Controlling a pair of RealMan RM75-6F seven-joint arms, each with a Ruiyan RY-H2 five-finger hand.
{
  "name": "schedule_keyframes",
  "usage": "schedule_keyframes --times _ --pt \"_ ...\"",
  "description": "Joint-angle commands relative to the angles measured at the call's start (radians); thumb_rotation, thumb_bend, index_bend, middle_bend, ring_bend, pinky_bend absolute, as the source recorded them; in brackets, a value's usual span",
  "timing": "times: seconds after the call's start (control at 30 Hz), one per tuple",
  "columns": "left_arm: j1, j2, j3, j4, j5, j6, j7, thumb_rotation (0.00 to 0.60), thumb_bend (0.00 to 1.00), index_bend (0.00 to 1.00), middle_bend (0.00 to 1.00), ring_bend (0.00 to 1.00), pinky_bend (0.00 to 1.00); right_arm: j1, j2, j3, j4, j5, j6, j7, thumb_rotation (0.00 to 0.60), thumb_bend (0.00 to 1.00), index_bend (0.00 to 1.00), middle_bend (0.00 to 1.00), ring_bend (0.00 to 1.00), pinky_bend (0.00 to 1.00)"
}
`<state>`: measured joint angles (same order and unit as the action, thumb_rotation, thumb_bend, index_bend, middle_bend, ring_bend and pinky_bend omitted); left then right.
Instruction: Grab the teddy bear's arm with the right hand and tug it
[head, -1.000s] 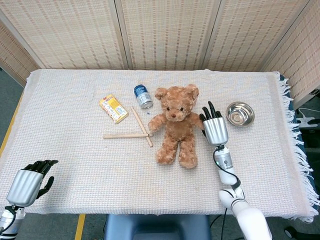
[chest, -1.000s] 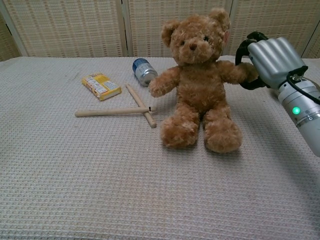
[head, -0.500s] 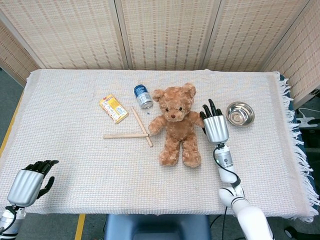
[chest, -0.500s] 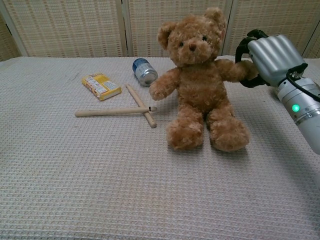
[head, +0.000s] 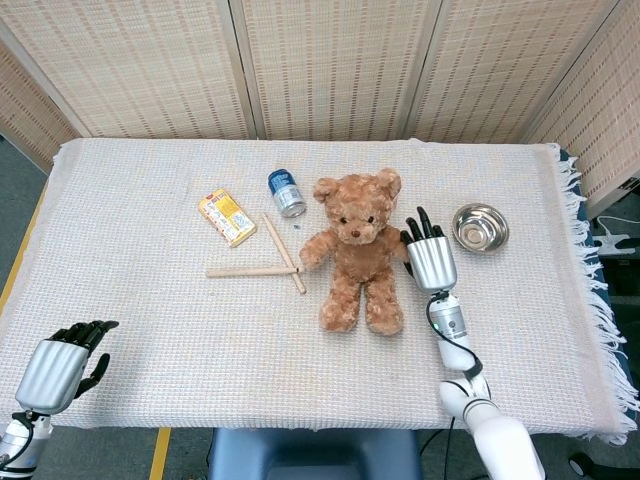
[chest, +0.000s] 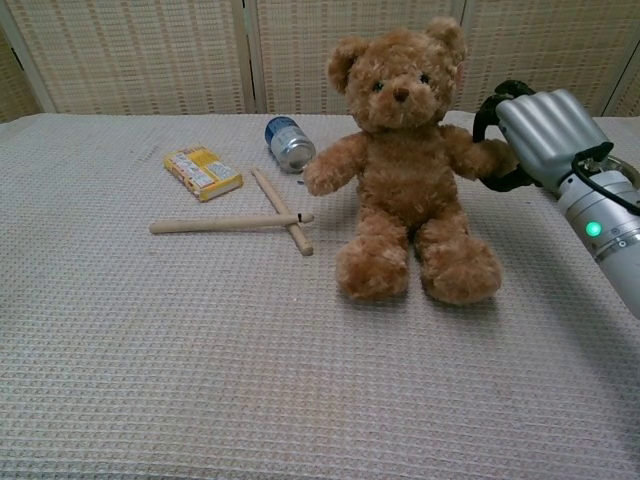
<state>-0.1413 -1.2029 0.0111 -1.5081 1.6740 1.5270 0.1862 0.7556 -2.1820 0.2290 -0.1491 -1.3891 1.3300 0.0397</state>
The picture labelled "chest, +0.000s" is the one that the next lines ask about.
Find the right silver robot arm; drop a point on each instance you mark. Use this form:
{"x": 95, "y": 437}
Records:
{"x": 605, "y": 235}

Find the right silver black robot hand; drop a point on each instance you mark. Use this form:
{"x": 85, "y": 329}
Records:
{"x": 545, "y": 130}

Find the brown plush teddy bear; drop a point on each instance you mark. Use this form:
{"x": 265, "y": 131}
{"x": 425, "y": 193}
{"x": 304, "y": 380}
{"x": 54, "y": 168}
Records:
{"x": 410, "y": 175}

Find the blue silver drink can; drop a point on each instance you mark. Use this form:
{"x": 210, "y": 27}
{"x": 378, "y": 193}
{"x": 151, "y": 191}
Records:
{"x": 290, "y": 145}

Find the plain wooden drumstick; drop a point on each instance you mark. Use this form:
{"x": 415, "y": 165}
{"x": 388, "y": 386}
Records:
{"x": 272, "y": 197}

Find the wooden drumstick with black mark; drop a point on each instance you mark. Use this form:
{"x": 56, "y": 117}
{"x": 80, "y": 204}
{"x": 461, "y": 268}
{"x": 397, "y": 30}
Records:
{"x": 215, "y": 225}

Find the woven folding screen panel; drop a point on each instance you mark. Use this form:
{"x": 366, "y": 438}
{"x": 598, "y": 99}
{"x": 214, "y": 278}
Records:
{"x": 625, "y": 95}
{"x": 15, "y": 85}
{"x": 550, "y": 45}
{"x": 140, "y": 55}
{"x": 300, "y": 55}

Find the yellow printed cardboard box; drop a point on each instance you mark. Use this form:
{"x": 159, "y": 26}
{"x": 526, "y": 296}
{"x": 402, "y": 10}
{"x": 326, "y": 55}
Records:
{"x": 202, "y": 172}

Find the beige woven fringed tablecloth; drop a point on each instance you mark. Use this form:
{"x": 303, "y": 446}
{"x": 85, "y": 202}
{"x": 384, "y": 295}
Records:
{"x": 200, "y": 350}

